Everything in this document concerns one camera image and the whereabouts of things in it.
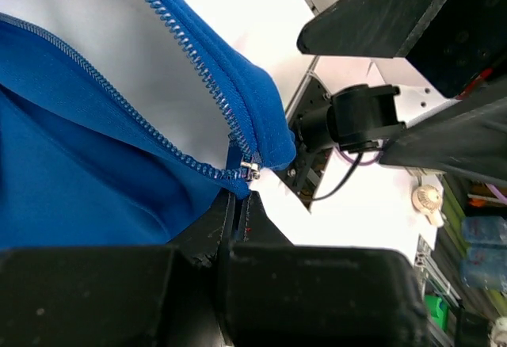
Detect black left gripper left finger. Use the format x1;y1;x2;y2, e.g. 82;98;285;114
1;192;235;346

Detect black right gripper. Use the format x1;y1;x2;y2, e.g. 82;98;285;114
296;0;506;186

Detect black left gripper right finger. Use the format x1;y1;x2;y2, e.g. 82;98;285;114
227;193;430;346

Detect blue zip jacket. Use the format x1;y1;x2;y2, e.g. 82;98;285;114
1;0;295;249

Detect beige round knob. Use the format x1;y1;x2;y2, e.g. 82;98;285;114
411;185;444;228

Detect green plastic object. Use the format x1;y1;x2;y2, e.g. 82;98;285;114
425;295;449;331

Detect blue plastic boxes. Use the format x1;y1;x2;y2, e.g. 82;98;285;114
460;216;506;292

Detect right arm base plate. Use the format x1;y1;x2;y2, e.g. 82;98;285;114
276;73;330;210

